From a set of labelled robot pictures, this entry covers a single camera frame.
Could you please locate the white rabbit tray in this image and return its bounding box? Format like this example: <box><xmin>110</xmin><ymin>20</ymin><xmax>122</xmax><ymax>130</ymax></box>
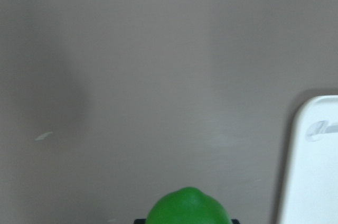
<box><xmin>276</xmin><ymin>95</ymin><xmax>337</xmax><ymax>223</ymax></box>

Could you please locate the green lime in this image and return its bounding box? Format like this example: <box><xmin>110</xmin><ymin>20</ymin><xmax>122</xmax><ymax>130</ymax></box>
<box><xmin>145</xmin><ymin>187</ymin><xmax>232</xmax><ymax>223</ymax></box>

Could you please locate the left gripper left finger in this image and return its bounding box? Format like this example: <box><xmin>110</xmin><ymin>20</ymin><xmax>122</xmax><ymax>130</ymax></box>
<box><xmin>133</xmin><ymin>219</ymin><xmax>146</xmax><ymax>224</ymax></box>

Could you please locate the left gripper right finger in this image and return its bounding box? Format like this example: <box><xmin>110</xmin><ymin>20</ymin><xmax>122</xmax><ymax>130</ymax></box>
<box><xmin>230</xmin><ymin>219</ymin><xmax>240</xmax><ymax>224</ymax></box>

